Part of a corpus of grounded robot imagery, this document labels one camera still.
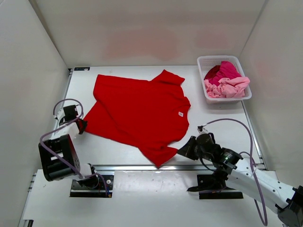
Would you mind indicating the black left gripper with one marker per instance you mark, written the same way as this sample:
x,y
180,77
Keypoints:
x,y
84,123

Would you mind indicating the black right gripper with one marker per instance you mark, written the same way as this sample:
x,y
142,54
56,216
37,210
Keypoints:
x,y
187,151

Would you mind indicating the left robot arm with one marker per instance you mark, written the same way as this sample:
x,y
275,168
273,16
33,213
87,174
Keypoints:
x,y
58,155

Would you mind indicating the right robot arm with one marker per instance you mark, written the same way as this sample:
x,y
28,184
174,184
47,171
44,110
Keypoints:
x,y
238,173

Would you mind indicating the dark label sticker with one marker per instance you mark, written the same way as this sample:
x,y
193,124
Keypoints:
x,y
81,69

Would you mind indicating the light pink t shirt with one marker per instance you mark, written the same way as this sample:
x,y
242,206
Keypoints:
x,y
228,88

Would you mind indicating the dark red t shirt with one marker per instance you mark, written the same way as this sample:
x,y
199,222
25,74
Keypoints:
x,y
212,72

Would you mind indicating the magenta t shirt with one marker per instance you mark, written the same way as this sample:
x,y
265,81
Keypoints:
x,y
226,70

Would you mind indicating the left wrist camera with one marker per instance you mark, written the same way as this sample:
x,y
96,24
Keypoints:
x,y
66,114

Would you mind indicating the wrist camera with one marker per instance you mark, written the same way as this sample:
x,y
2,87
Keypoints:
x,y
66,114
202,130

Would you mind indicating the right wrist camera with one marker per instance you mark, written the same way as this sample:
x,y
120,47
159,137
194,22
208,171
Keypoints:
x,y
202,130

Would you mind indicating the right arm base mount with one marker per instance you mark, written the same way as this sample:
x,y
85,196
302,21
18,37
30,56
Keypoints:
x,y
210,188

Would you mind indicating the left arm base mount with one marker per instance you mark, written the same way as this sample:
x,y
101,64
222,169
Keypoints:
x,y
98,184

